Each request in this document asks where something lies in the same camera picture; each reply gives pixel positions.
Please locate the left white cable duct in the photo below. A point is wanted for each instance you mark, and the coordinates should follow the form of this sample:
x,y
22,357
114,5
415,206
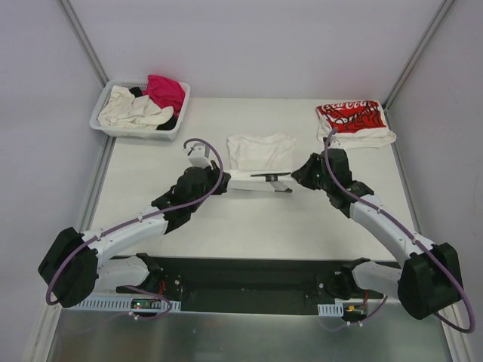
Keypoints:
x,y
126,303

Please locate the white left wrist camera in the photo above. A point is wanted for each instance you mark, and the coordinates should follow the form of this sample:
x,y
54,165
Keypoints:
x,y
198,155

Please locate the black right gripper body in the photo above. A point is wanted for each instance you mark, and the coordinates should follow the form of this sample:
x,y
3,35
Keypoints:
x,y
304,174

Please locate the cream shirt in basket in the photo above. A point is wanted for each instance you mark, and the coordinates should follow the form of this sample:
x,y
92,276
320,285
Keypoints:
x,y
126,111

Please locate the black garment in basket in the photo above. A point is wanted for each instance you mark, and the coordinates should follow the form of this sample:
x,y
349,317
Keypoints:
x,y
145,114

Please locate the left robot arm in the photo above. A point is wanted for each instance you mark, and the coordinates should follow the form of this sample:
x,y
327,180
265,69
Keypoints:
x,y
80,263

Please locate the pink garment in basket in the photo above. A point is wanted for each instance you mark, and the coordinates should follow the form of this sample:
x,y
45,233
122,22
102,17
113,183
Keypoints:
x,y
165,92

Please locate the right white cable duct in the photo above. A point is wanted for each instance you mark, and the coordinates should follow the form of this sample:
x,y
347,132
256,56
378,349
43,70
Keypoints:
x,y
335,310

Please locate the aluminium frame post right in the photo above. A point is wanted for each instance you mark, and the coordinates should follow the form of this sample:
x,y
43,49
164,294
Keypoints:
x,y
437,20

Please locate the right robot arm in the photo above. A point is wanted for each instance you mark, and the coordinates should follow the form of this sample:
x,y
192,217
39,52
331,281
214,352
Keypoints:
x,y
427,277

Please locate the white cable duct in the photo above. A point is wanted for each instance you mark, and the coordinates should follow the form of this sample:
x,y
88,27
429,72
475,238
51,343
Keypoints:
x,y
126,303
335,310

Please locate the white plastic laundry basket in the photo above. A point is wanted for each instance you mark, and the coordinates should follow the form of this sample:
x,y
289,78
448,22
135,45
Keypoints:
x,y
163,135

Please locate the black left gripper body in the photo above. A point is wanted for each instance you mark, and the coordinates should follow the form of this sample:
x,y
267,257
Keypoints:
x,y
222,179

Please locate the Coca-Cola print t-shirt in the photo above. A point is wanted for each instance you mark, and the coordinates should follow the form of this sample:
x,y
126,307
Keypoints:
x,y
359,124

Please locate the aluminium frame post left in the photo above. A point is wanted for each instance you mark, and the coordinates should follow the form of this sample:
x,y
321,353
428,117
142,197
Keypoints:
x,y
82,37

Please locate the aluminium frame post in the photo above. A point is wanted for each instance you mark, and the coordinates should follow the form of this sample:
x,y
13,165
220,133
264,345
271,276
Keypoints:
x,y
82,37
437,20

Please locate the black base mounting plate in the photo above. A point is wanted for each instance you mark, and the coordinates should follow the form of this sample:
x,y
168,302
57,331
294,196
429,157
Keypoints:
x,y
244,286

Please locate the plain white t-shirt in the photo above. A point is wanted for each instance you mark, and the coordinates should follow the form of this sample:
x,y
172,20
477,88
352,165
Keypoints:
x,y
261,164

